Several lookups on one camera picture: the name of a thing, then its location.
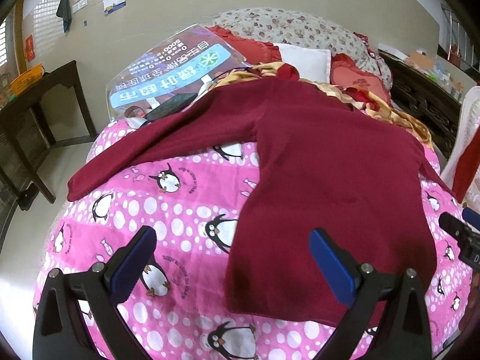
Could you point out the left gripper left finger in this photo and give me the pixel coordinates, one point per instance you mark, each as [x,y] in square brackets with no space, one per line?
[60,329]

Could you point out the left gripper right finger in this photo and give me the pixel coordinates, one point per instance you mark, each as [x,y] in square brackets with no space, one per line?
[403,331]

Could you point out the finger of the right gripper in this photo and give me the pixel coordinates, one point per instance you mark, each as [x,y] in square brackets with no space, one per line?
[472,218]
[453,226]

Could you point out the maroon red sweater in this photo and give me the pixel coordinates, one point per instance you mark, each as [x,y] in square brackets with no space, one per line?
[322,164]

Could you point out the red garment on chair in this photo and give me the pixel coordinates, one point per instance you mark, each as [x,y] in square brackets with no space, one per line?
[466,168]

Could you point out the dark carved wooden cabinet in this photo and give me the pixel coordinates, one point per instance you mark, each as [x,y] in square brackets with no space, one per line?
[423,99]

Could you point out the golden red floral blanket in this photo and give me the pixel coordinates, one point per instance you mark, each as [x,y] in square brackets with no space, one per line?
[359,98]

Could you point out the pink penguin quilt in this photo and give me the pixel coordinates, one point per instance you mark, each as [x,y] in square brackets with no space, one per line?
[177,308]

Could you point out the red heart pillow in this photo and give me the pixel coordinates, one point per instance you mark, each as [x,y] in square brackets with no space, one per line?
[345,73]

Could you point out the dark wooden side table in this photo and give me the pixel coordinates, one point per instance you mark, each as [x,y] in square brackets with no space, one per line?
[24,127]

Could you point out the white pillow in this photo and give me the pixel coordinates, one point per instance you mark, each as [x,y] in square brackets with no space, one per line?
[311,64]

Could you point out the yellow box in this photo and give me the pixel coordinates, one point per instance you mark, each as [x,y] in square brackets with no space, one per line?
[27,79]

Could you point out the floral grey folded duvet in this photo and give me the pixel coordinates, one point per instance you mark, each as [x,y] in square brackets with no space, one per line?
[305,30]

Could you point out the red ruffled pillow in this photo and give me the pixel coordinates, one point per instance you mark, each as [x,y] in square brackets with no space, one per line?
[256,52]

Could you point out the clear printed plastic bag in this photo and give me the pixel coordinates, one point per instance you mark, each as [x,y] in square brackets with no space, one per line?
[180,64]

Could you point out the dark hanging cloth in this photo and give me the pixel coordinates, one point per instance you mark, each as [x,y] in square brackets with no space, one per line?
[64,11]

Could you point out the red wall sticker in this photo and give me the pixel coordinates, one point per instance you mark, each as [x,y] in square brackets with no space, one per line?
[29,48]

